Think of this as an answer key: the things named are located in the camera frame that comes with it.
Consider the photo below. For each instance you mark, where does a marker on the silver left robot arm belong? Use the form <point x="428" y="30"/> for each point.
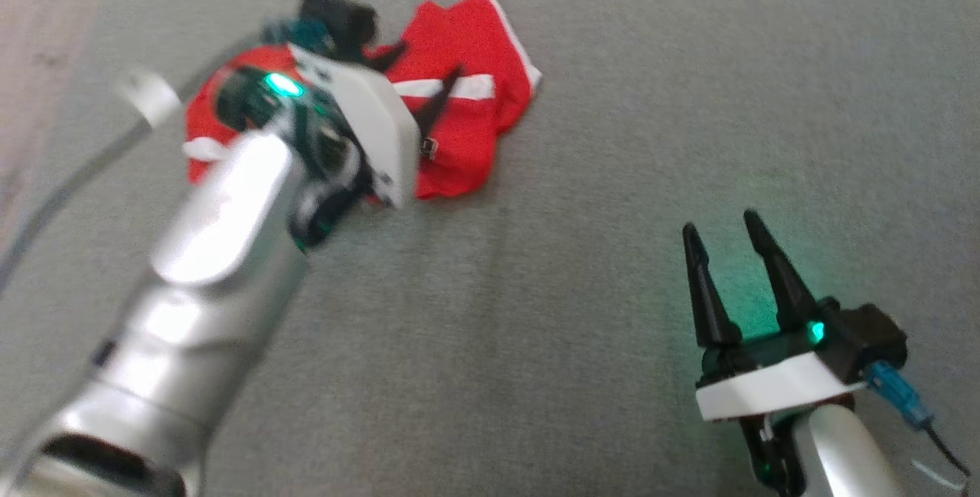
<point x="191" y="313"/>

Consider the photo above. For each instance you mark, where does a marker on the large grey sofa seat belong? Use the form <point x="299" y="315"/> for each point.
<point x="582" y="267"/>

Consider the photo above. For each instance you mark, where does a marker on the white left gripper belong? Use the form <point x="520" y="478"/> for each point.
<point x="367" y="122"/>

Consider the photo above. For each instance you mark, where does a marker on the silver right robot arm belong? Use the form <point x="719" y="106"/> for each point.
<point x="834" y="459"/>

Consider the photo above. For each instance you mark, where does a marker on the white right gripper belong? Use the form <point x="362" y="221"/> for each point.
<point x="773" y="386"/>

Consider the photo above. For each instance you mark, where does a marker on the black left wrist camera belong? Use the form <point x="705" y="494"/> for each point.
<point x="337" y="18"/>

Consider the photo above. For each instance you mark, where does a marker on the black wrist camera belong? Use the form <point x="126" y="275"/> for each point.
<point x="337" y="18"/>
<point x="865" y="336"/>

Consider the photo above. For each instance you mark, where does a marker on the red and white shirt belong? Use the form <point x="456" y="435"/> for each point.
<point x="467" y="99"/>

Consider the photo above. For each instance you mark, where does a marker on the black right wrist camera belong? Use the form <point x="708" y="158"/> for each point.
<point x="865" y="336"/>

